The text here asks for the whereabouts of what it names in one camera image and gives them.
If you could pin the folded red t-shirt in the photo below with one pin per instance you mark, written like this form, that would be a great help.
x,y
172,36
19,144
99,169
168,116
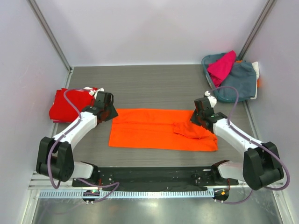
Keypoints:
x,y
63,109

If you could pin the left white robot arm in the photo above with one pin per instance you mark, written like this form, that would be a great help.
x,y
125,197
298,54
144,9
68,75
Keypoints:
x,y
55,155

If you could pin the teal laundry basket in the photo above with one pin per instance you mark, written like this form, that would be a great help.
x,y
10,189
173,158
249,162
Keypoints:
x,y
225,94

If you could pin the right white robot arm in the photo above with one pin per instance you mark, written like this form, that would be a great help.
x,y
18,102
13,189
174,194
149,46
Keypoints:
x,y
260,166

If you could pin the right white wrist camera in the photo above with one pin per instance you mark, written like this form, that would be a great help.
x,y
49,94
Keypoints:
x,y
212,99

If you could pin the white t-shirt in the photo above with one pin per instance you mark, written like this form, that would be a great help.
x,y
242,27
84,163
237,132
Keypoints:
x,y
255,66

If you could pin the left aluminium corner post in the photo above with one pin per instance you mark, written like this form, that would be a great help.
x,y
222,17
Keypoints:
x,y
40,17

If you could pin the aluminium corner post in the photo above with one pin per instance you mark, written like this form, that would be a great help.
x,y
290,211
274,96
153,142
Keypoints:
x,y
257,27
40,17

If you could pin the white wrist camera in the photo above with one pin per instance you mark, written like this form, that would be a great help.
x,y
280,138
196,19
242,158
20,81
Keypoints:
x,y
94,91
212,99

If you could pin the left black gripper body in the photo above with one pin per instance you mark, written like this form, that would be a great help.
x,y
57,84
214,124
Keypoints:
x,y
108,106

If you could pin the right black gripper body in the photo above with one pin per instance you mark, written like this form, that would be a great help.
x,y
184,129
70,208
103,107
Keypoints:
x,y
197,119

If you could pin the magenta t-shirt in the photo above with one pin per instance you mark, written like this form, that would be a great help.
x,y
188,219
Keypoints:
x,y
220,69

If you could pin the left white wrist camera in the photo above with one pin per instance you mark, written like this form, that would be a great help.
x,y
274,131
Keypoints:
x,y
94,91

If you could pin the right aluminium corner post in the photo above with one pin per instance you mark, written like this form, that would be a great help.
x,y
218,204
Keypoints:
x,y
257,27

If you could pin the slotted cable duct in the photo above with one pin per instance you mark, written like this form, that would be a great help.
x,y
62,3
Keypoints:
x,y
91,193

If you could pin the orange t-shirt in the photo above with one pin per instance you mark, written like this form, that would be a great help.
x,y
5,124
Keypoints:
x,y
160,129

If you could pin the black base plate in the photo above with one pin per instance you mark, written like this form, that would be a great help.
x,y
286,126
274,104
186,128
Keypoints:
x,y
158,179

